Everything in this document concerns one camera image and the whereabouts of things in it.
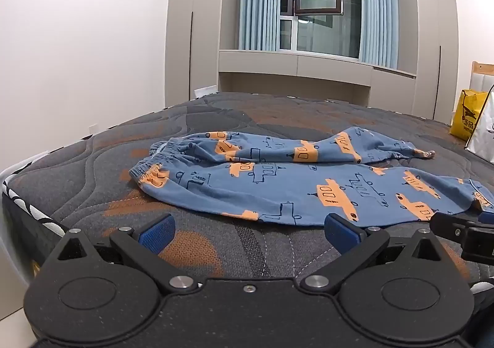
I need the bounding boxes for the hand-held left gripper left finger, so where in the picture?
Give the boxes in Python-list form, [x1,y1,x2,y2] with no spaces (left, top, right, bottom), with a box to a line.
[48,214,195,295]

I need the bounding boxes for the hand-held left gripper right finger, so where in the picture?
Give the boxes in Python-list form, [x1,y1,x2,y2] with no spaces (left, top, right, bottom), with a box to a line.
[301,213,452,295]

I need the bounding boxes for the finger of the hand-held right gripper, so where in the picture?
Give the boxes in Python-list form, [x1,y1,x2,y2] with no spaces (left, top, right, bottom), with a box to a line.
[429,211,494,266]

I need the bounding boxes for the blue pants with orange print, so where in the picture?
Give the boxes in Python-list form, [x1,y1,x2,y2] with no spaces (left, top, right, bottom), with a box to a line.
[128,126,494,226]

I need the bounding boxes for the grey and orange quilted mattress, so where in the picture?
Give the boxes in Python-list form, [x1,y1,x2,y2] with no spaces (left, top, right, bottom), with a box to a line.
[0,91,494,333]

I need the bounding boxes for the person's leg in jeans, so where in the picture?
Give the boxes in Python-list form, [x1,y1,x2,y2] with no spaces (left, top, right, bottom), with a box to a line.
[473,292,494,348]

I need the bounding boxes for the white shopping bag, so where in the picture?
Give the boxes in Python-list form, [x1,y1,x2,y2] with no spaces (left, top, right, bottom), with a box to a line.
[464,82,494,164]

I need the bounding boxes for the yellow shopping bag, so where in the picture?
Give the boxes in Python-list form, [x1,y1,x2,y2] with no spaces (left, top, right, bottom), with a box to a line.
[449,89,489,141]

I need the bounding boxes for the white paper sheet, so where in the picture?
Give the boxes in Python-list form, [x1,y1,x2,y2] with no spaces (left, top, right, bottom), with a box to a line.
[193,84,219,100]

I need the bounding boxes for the wooden padded headboard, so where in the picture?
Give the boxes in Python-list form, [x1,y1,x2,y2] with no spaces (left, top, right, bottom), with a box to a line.
[469,60,494,96]

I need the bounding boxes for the beige window cabinet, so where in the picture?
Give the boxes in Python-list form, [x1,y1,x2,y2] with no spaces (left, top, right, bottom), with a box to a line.
[218,49,417,107]

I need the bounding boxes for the beige tall wardrobe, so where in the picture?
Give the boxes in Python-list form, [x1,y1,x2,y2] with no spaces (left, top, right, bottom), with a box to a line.
[394,0,460,125]
[164,0,242,107]

